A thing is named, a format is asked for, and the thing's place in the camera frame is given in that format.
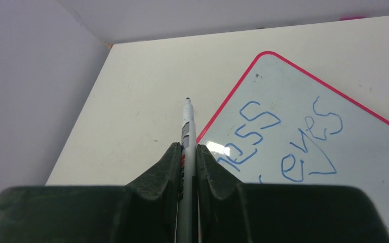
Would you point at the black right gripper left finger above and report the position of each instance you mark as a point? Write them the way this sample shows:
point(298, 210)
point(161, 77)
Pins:
point(144, 210)

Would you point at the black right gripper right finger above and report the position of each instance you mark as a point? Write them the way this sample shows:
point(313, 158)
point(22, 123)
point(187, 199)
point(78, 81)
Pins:
point(234, 211)

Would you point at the white whiteboard marker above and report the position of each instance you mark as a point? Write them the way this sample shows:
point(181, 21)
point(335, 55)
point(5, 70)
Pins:
point(187, 190)

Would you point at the pink framed whiteboard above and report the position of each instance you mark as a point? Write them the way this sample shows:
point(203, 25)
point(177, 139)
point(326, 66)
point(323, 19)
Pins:
point(281, 124)

